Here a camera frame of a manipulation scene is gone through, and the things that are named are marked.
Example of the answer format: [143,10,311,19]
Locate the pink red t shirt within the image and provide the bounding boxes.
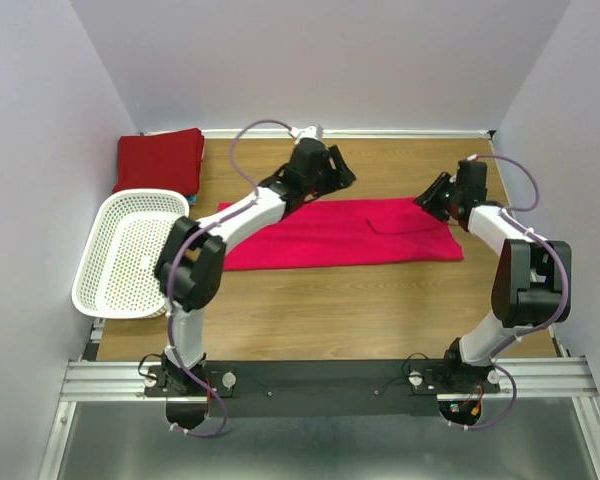
[224,197,464,271]

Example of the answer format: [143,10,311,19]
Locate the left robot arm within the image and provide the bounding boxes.
[154,138,356,396]

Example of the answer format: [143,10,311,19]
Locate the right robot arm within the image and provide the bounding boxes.
[414,154,572,380]

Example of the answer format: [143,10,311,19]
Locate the folded dark red shirt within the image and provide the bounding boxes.
[112,128,205,197]

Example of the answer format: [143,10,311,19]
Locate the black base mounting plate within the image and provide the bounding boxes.
[138,354,500,428]

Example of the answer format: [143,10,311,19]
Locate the white plastic laundry basket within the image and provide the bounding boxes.
[71,189,189,319]

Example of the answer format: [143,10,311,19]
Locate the aluminium frame rail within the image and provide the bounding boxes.
[39,355,600,479]

